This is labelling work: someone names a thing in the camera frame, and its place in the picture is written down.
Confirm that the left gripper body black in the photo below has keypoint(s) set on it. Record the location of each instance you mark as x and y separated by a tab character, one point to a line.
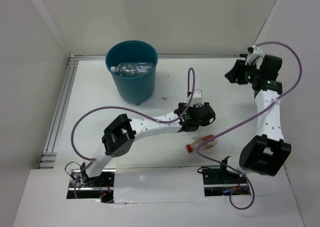
196	106

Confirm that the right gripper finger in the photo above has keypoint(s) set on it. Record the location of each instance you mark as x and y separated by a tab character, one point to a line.
234	77
239	67

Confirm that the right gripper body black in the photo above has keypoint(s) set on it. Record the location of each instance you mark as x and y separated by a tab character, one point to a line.
252	73

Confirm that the clear bottle white cap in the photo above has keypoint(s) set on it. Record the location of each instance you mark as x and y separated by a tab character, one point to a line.
142	68

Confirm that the clear bottle front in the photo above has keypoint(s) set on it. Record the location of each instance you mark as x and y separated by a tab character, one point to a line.
124	69

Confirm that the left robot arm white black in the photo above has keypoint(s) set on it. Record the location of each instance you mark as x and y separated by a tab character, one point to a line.
122	132

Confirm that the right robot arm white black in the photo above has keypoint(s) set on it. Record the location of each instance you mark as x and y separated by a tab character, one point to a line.
267	151

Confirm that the teal plastic bin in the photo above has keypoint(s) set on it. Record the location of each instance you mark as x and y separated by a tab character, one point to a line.
136	89

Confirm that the silver tape sheet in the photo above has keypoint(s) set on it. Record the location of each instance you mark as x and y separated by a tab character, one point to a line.
158	185

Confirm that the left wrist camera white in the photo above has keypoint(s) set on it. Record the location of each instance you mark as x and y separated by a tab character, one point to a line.
196	98

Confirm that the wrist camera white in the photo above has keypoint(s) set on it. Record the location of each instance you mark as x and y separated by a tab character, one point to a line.
254	54
196	98

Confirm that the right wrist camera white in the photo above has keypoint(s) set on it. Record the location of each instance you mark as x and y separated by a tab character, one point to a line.
254	54

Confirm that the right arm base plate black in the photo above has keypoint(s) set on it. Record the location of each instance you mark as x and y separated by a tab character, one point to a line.
219	182

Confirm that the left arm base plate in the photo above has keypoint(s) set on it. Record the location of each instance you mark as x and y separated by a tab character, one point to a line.
100	188

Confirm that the aluminium frame rail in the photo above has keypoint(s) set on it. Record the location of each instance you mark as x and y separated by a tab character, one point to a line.
159	101

